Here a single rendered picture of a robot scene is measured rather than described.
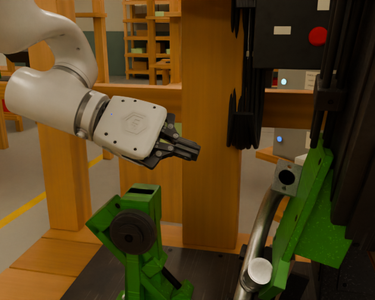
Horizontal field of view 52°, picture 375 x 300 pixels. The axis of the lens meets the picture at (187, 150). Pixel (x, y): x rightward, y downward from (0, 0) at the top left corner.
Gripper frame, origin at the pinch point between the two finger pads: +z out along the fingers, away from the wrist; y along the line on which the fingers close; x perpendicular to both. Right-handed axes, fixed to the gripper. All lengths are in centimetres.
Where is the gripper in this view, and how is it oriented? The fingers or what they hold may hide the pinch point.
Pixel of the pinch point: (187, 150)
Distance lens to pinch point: 64.9
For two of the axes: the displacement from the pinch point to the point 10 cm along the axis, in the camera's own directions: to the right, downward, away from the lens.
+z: 9.4, 3.4, -0.7
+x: -0.8, 4.1, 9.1
